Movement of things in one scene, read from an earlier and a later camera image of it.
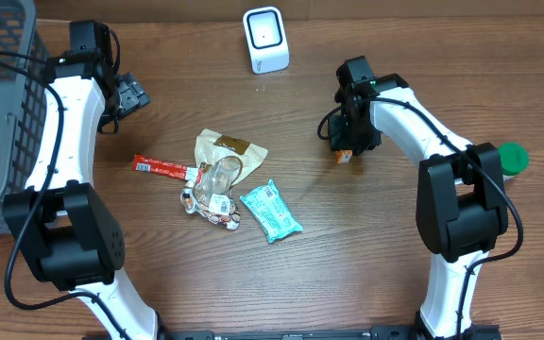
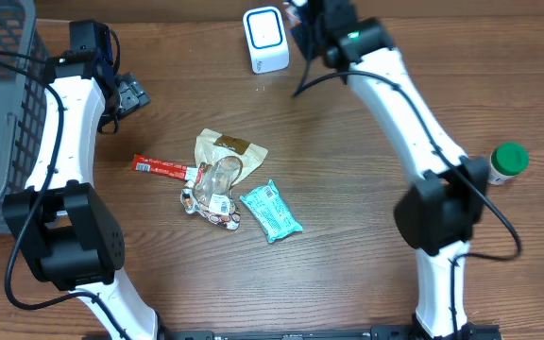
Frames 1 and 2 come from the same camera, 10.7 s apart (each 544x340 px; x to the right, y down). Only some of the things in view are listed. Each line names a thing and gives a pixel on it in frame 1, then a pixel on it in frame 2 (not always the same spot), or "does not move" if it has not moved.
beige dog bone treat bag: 224,162 does not move
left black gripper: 130,94 does not move
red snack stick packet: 141,162 does not move
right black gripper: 340,139 → 308,26
